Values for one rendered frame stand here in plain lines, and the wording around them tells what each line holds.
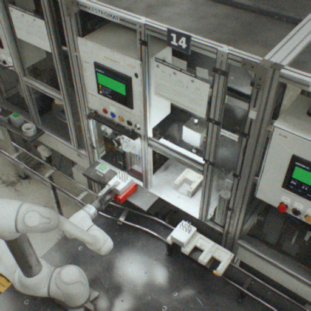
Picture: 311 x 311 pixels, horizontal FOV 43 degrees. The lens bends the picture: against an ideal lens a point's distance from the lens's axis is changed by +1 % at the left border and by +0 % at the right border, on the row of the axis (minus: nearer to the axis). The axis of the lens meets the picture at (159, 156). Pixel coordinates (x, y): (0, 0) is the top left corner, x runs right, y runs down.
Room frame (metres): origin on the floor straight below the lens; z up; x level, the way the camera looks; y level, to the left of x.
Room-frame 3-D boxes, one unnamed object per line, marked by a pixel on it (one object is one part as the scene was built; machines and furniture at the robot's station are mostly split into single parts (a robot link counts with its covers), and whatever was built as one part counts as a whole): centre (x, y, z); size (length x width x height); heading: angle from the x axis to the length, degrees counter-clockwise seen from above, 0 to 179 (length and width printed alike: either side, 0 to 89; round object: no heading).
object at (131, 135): (1.74, 0.27, 1.37); 0.36 x 0.04 x 0.04; 54
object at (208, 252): (1.23, -0.23, 0.84); 0.36 x 0.14 x 0.10; 54
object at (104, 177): (1.72, 0.35, 0.97); 0.08 x 0.08 x 0.12; 54
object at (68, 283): (1.03, 0.48, 0.85); 0.18 x 0.16 x 0.22; 82
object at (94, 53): (1.85, 0.19, 1.60); 0.42 x 0.29 x 0.46; 54
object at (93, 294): (1.01, 0.45, 0.71); 0.22 x 0.18 x 0.06; 54
